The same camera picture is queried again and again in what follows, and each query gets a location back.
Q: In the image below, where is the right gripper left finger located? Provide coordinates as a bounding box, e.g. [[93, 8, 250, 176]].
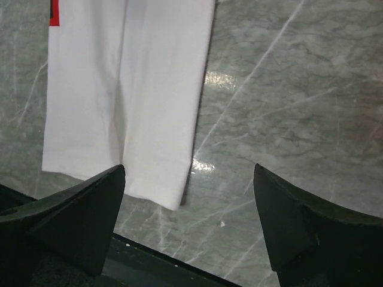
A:
[[1, 164, 125, 286]]

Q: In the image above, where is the black base beam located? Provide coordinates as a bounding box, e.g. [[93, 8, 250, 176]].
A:
[[0, 184, 243, 287]]

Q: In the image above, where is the white t shirt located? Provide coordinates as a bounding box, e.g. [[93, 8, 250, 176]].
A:
[[42, 0, 215, 210]]

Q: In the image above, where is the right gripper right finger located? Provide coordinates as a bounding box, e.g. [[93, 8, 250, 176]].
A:
[[253, 164, 382, 286]]

